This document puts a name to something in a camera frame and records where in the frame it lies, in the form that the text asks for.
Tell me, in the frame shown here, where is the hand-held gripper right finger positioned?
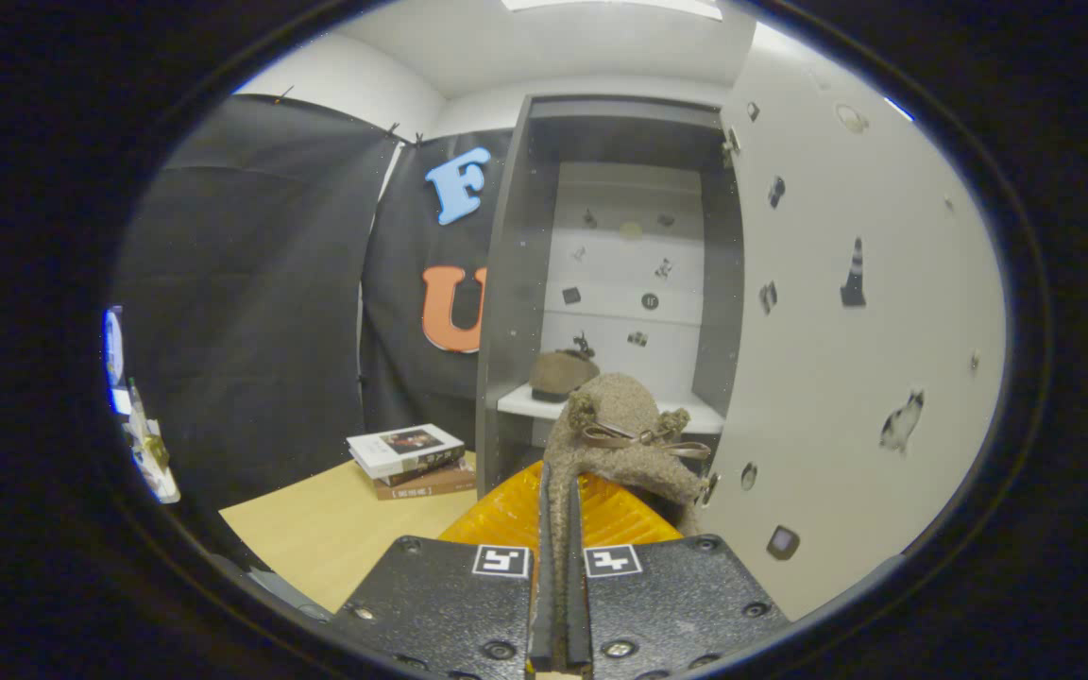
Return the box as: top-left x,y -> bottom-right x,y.
567,472 -> 791,680

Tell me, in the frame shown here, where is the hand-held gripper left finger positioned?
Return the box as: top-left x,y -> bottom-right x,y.
331,460 -> 556,680

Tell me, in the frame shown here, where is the brown fuzzy shoe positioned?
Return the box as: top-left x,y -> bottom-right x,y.
529,349 -> 602,402
542,372 -> 713,587

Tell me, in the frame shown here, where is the grey shoe cabinet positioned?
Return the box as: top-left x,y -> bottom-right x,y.
476,93 -> 743,497

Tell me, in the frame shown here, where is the grey shoe cabinet door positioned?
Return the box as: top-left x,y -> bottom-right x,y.
695,19 -> 1008,624

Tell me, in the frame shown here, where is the brown book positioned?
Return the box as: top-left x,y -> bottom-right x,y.
376,467 -> 477,502

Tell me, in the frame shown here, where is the dark book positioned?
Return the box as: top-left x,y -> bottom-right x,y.
369,450 -> 468,488

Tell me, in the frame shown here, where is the white book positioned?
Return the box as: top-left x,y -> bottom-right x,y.
347,423 -> 466,479

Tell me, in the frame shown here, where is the black backdrop cloth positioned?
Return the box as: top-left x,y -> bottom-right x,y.
114,94 -> 517,568

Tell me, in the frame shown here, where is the green bottle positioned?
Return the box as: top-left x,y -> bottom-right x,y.
127,378 -> 153,445

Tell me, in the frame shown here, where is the computer monitor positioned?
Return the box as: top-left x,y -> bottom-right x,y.
105,307 -> 129,417

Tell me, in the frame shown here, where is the long ceiling light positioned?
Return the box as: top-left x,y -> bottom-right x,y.
501,0 -> 724,22

